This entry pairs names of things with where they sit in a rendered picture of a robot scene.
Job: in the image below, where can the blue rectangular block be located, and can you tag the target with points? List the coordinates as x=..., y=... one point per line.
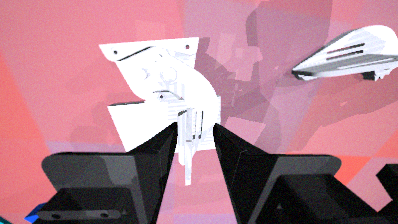
x=32, y=216

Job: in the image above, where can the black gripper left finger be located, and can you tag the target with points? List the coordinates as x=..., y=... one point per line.
x=144, y=170

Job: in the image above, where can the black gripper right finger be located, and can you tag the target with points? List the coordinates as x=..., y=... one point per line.
x=251, y=173

